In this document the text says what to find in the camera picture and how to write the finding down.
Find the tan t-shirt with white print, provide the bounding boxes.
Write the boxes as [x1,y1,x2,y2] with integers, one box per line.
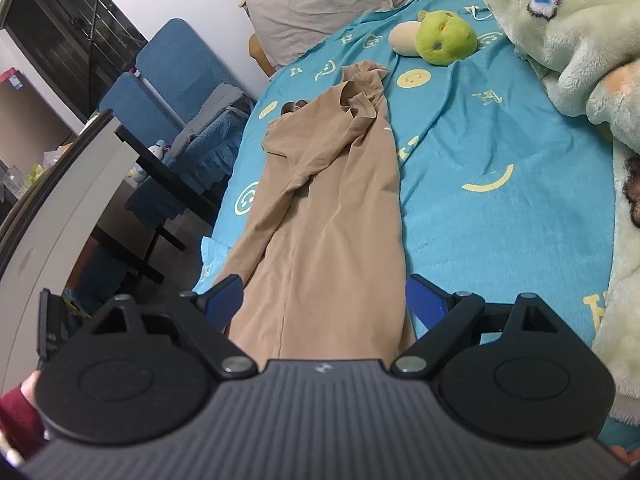
[221,61,414,365]

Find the person's left hand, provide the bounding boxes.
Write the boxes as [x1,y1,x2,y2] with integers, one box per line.
[0,370,47,466]

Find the items on table top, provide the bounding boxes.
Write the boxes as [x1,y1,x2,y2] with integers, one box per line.
[1,112,78,205]

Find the teal patterned bed sheet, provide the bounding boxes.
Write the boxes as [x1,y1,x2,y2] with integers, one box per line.
[195,0,615,344]

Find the small blue white toy figure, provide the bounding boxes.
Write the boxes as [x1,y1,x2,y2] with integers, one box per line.
[127,140,168,184]

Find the brown cabinet with pink box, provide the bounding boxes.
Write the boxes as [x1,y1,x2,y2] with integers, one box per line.
[0,68,75,174]

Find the near blue covered chair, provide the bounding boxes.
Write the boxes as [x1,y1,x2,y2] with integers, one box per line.
[124,16,256,281]

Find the blue covered chair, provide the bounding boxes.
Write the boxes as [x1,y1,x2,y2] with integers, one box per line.
[124,16,256,281]
[99,72,181,146]

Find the far blue covered chair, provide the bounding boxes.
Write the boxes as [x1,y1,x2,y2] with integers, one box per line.
[99,72,181,146]

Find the grey cloth on chair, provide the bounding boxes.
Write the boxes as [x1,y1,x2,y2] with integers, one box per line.
[169,82,253,157]

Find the green and beige plush toy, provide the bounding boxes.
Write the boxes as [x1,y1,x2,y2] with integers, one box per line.
[388,11,478,66]

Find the black window grille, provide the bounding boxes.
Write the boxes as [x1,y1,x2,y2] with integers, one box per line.
[4,0,146,119]

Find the grey pillow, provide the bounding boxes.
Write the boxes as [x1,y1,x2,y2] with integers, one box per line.
[240,0,432,68]

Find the light green fleece blanket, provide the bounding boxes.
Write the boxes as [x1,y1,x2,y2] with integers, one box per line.
[484,0,639,425]

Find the white table with black frame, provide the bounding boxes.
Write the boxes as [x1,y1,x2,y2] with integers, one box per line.
[0,109,222,396]

